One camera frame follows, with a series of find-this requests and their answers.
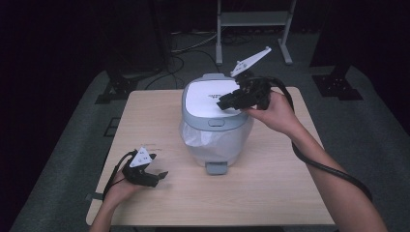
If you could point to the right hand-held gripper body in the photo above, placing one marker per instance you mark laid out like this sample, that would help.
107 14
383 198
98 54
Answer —
253 90

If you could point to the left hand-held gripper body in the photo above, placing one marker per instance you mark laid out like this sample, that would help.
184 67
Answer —
138 174

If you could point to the white grey pedal trash can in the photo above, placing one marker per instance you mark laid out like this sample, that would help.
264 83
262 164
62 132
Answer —
203 96

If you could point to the person's left hand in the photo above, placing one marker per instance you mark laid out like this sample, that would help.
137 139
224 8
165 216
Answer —
119 191

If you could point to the person's right hand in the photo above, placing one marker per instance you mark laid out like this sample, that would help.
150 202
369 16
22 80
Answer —
277 116

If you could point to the clear plastic bin liner bag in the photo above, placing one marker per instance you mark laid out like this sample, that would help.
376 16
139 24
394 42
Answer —
199 139

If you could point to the dark floor outlet plate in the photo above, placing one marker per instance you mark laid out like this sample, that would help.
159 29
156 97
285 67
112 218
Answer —
111 127

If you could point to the grey tape strip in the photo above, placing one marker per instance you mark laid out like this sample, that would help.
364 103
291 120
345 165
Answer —
92 196

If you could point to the white metal stand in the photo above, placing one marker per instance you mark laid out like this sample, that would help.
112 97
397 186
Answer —
254 18

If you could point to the black stand base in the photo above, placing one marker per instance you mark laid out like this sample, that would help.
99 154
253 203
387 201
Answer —
336 87
117 88

